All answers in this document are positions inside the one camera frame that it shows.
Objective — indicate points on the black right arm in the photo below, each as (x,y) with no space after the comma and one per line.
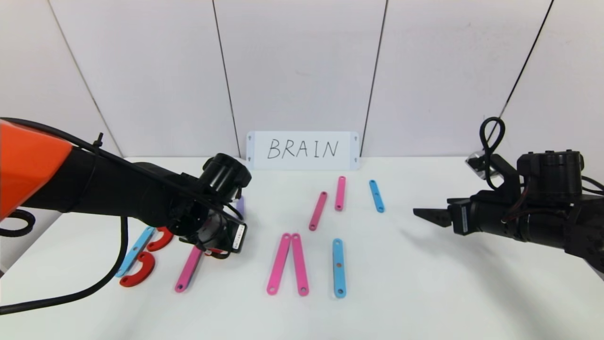
(552,174)

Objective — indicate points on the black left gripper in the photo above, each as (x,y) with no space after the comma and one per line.
(238,237)

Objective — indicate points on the orange and black left arm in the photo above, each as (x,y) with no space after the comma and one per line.
(94,189)

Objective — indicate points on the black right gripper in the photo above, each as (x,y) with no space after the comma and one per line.
(460,216)

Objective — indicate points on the short purple flat bar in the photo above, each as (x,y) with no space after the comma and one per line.
(241,208)

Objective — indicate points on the pink bar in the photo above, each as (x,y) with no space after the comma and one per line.
(300,264)
(340,193)
(188,271)
(279,264)
(318,211)

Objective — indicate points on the light blue three-hole bar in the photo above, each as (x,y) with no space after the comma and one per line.
(339,257)
(134,251)

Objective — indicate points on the short blue flat bar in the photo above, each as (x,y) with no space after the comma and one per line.
(377,196)

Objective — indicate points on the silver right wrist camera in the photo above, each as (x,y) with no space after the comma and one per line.
(475,161)

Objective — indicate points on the red C-shaped piece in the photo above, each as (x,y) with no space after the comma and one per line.
(163,242)
(216,250)
(146,271)

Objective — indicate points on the white BRAIN sign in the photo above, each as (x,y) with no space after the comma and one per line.
(302,163)

